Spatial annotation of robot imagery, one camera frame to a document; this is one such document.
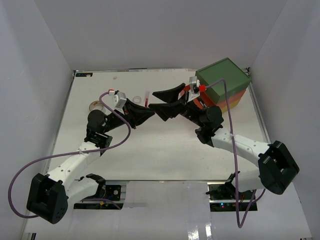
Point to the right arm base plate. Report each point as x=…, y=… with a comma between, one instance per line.
x=222, y=201

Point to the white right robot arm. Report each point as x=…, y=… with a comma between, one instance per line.
x=275, y=166

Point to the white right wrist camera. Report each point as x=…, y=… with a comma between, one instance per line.
x=195, y=88

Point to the large clear tape roll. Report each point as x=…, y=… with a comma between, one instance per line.
x=96, y=105

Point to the red pen refill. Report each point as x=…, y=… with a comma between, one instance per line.
x=146, y=98

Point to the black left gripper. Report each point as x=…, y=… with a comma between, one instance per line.
x=136, y=115

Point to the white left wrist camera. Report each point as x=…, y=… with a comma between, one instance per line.
x=119, y=98

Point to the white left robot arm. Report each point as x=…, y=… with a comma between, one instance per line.
x=48, y=197

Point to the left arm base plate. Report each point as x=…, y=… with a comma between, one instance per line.
x=112, y=199

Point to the small clear tape roll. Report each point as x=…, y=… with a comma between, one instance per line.
x=137, y=99

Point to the green drawer cabinet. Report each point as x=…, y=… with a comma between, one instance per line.
x=236, y=79

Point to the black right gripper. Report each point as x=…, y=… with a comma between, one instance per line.
x=169, y=110

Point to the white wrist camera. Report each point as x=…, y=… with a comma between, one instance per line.
x=119, y=98
x=195, y=88

